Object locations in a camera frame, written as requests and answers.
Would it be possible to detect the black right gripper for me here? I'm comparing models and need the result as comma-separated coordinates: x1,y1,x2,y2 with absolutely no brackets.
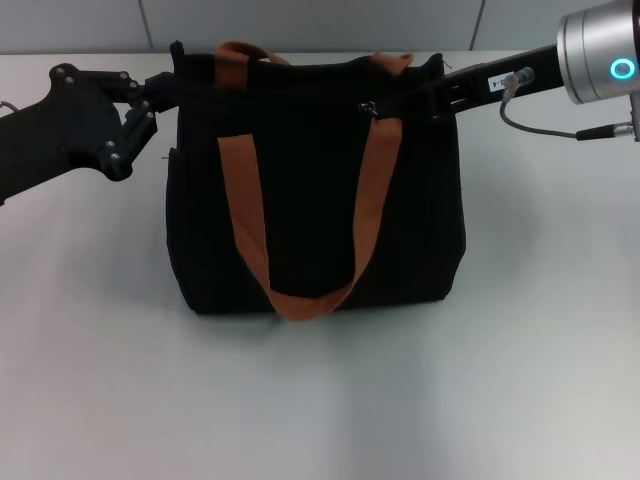
375,43,572,122

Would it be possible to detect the grey right gripper cable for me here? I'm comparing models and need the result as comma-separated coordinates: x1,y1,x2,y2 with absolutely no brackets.
498,66,640,145

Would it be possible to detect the black bag with orange handles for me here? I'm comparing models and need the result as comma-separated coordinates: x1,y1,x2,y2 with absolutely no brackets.
164,40,470,322

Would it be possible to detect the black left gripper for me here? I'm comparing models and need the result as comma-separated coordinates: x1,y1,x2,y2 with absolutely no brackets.
0,62,182,207

